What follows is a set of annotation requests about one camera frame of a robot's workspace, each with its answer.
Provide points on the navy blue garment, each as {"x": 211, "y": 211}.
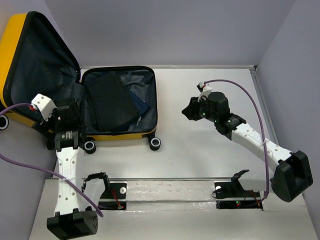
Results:
{"x": 141, "y": 106}

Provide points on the black garment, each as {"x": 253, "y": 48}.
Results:
{"x": 110, "y": 103}

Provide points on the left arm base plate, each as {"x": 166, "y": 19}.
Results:
{"x": 114, "y": 198}

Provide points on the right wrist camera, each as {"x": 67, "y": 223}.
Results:
{"x": 204, "y": 89}

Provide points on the yellow hard-shell suitcase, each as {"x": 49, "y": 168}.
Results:
{"x": 34, "y": 59}

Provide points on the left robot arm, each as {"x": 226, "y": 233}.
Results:
{"x": 76, "y": 212}

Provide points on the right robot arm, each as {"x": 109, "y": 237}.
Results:
{"x": 287, "y": 173}

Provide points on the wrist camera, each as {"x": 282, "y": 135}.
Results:
{"x": 204, "y": 89}
{"x": 44, "y": 105}

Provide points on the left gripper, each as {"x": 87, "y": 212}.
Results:
{"x": 44, "y": 126}

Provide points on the silver front rail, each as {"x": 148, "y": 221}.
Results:
{"x": 126, "y": 179}

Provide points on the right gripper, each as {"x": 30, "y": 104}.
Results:
{"x": 191, "y": 111}

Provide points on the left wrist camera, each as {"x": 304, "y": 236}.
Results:
{"x": 44, "y": 105}

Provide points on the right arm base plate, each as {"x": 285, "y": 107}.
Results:
{"x": 231, "y": 196}

